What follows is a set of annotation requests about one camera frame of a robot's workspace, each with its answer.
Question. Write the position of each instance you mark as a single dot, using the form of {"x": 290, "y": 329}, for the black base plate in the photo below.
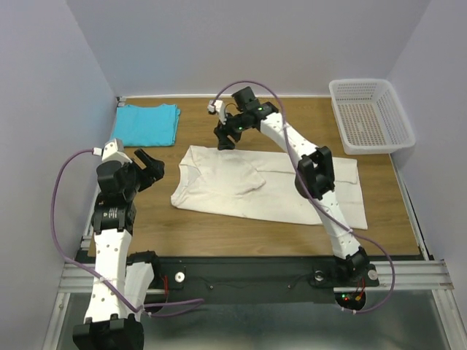
{"x": 253, "y": 280}

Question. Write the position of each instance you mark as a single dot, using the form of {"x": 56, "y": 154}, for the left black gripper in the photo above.
{"x": 153, "y": 172}

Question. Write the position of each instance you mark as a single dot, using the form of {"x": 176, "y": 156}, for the white plastic basket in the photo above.
{"x": 370, "y": 117}

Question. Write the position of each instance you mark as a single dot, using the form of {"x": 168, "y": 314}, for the aluminium frame rail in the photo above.
{"x": 406, "y": 275}

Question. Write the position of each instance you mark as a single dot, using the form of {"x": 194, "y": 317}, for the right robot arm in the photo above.
{"x": 313, "y": 165}

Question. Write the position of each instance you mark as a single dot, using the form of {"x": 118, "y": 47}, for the white t shirt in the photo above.
{"x": 241, "y": 183}

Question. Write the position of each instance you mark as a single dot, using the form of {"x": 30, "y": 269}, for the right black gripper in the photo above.
{"x": 222, "y": 132}

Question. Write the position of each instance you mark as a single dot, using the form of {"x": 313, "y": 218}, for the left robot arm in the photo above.
{"x": 112, "y": 320}

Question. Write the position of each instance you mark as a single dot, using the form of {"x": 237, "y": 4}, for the folded blue t shirt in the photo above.
{"x": 138, "y": 126}

